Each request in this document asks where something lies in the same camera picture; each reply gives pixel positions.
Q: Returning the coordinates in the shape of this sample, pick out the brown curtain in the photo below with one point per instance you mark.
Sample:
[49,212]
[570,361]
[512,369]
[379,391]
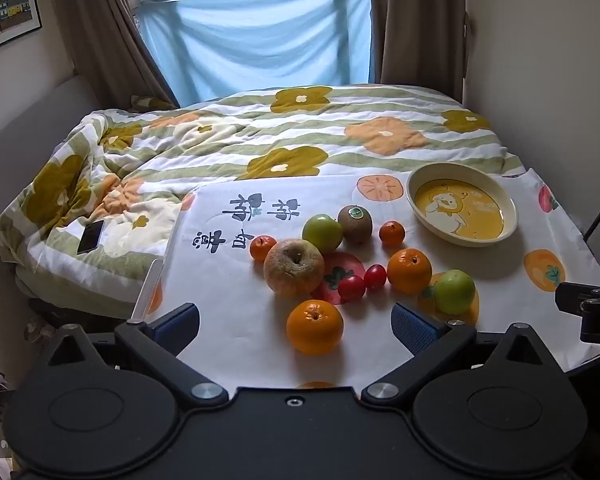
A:
[105,30]
[417,20]

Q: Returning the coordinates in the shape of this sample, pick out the white fruit print cloth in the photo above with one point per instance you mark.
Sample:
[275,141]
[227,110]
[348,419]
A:
[220,290]

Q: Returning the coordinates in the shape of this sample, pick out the kiwi with green sticker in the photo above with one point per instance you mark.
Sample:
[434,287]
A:
[356,225]

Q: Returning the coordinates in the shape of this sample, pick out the small tangerine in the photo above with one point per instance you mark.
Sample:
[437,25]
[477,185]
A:
[262,249]
[392,233]

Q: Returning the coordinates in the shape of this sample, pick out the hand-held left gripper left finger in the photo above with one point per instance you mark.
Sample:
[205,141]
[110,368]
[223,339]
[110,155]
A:
[179,324]

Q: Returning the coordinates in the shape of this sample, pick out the red cherry tomato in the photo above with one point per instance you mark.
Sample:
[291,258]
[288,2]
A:
[375,277]
[351,289]

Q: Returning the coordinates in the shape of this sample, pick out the black smartphone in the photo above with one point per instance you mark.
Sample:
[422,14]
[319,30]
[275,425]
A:
[90,236]

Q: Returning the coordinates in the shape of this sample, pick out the floral striped blanket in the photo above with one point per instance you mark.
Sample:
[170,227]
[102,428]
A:
[240,135]

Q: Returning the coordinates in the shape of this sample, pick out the green apple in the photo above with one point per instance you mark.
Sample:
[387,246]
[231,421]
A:
[321,232]
[455,292]

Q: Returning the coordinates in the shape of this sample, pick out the light blue window cloth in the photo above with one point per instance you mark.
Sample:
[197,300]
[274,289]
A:
[255,40]

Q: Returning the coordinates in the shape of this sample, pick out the large orange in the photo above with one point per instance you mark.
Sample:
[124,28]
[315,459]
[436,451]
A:
[409,271]
[315,327]

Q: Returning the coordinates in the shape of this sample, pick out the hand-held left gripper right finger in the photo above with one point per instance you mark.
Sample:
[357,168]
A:
[414,331]

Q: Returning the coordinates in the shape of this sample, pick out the large wrinkled apple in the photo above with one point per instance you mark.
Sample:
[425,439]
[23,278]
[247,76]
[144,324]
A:
[292,267]

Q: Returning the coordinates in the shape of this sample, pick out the yellow cartoon print bowl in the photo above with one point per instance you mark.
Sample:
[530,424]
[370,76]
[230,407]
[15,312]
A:
[460,207]

